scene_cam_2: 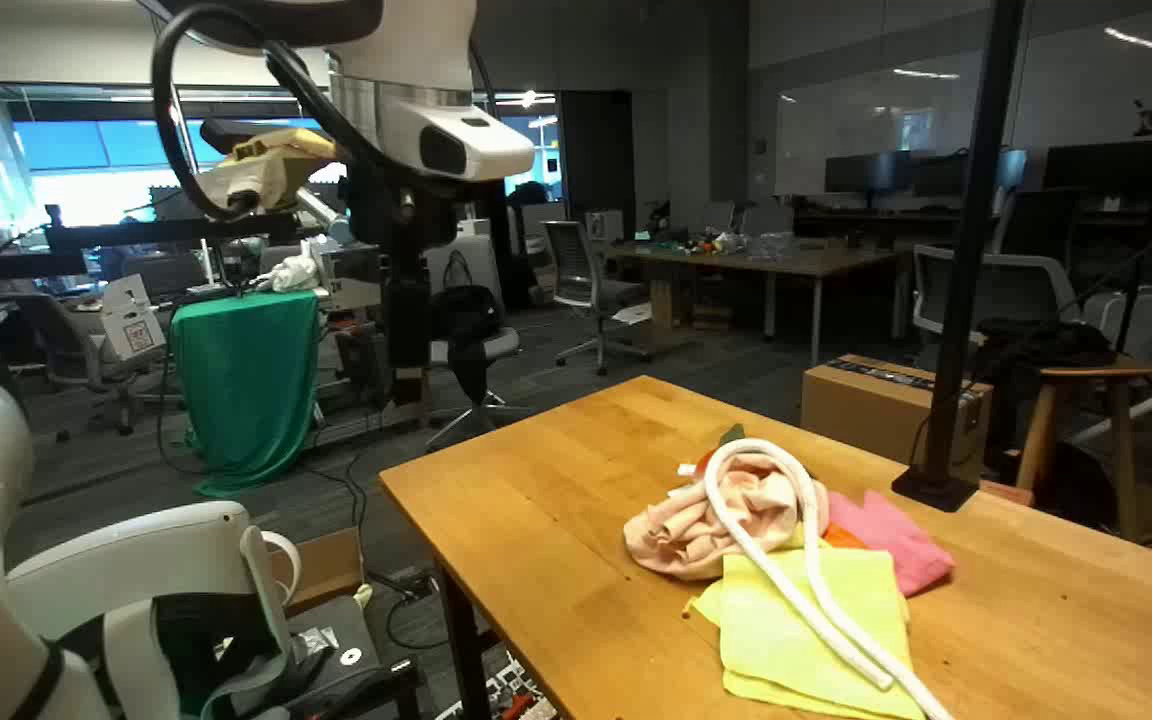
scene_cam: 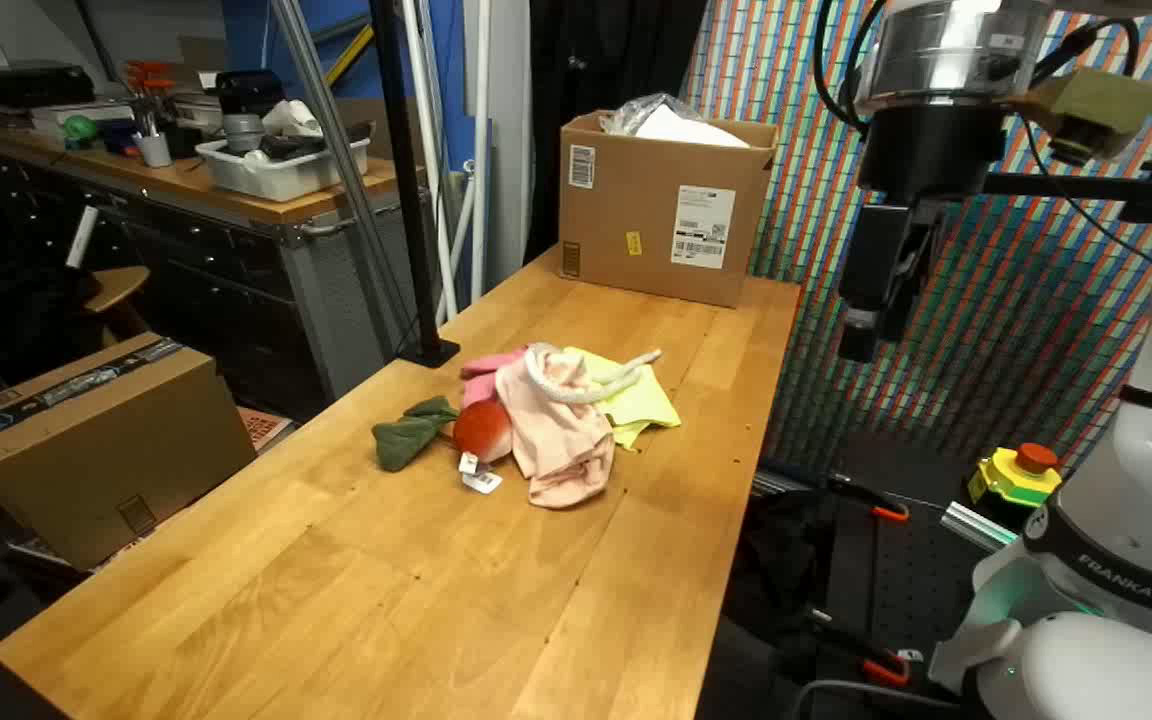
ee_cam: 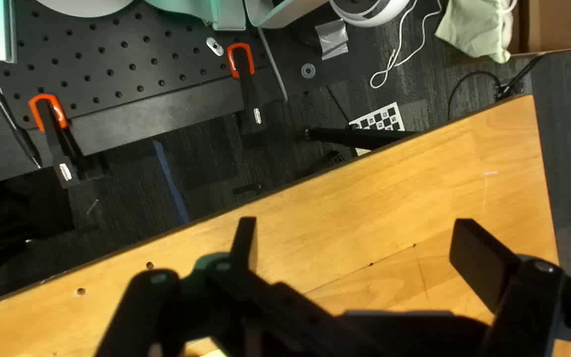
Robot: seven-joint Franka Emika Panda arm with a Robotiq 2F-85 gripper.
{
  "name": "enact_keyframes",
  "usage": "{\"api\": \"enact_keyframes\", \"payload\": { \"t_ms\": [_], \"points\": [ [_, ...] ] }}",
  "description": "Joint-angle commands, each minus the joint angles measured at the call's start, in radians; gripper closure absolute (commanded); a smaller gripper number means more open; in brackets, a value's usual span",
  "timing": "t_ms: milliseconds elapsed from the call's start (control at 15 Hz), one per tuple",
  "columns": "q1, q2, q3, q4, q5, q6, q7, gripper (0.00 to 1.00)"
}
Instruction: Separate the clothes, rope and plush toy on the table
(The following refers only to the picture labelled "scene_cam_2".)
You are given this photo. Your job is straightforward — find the light pink garment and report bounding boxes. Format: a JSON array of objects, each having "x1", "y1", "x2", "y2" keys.
[{"x1": 619, "y1": 461, "x2": 828, "y2": 582}]

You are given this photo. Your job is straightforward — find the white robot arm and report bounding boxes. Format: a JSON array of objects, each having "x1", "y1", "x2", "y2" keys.
[{"x1": 139, "y1": 0, "x2": 535, "y2": 225}]

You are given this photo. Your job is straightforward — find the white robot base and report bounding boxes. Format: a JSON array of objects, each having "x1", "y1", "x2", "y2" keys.
[{"x1": 0, "y1": 388, "x2": 298, "y2": 720}]

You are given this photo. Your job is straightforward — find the white office chair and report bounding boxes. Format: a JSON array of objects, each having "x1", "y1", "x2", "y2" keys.
[{"x1": 545, "y1": 221, "x2": 646, "y2": 377}]

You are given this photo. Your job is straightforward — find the background wooden desk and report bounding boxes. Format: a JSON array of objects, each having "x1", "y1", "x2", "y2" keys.
[{"x1": 612, "y1": 245, "x2": 907, "y2": 361}]

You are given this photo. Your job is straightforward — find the cardboard box on floor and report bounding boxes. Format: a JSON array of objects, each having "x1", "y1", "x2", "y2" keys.
[{"x1": 798, "y1": 353, "x2": 991, "y2": 475}]

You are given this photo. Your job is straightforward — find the bright pink cloth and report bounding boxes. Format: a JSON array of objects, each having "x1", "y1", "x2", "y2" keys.
[{"x1": 828, "y1": 491, "x2": 956, "y2": 595}]

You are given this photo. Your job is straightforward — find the green draped cloth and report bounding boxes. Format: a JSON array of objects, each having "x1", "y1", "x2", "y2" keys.
[{"x1": 171, "y1": 293, "x2": 318, "y2": 496}]

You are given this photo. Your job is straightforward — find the yellow cloth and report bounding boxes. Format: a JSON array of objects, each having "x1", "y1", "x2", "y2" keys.
[{"x1": 690, "y1": 547, "x2": 922, "y2": 720}]

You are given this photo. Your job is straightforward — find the black vertical pole stand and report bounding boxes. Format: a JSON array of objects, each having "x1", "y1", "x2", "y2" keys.
[{"x1": 892, "y1": 0, "x2": 1026, "y2": 511}]

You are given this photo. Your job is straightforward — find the wooden stool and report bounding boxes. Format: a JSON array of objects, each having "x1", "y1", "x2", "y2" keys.
[{"x1": 1015, "y1": 361, "x2": 1152, "y2": 540}]

